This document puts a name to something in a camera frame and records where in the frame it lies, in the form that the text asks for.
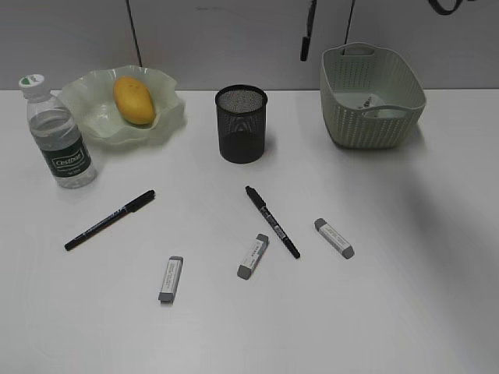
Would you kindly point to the pale green woven basket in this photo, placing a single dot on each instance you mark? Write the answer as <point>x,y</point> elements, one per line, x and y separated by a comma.
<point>352,72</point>

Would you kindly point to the pale green wavy plate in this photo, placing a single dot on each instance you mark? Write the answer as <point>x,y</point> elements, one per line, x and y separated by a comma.
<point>90,100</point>

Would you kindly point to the yellow mango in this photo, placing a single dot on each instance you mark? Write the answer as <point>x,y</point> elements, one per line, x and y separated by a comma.
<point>133,101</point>

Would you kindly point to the black marker pen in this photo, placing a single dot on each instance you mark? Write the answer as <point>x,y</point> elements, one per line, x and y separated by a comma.
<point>131,207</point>
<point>271,220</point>
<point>305,45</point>

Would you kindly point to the white waste paper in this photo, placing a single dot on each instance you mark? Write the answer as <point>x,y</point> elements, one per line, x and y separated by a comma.
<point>370,106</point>

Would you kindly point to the clear plastic water bottle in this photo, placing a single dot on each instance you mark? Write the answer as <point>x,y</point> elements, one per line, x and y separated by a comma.
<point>56,134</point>

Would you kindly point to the black mesh pen holder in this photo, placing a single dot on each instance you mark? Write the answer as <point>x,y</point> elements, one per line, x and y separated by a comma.
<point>241,122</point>

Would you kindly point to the grey white eraser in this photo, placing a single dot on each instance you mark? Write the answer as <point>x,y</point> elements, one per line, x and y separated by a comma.
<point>252,257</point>
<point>170,282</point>
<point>334,238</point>

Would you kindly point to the grey white eraser left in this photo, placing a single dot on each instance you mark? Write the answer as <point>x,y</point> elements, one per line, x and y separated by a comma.
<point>170,282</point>

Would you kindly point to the grey white eraser middle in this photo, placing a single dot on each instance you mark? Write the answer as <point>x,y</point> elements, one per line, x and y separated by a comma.
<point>252,257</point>

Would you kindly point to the grey white eraser right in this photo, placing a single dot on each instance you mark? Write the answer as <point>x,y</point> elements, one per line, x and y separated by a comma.
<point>334,238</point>

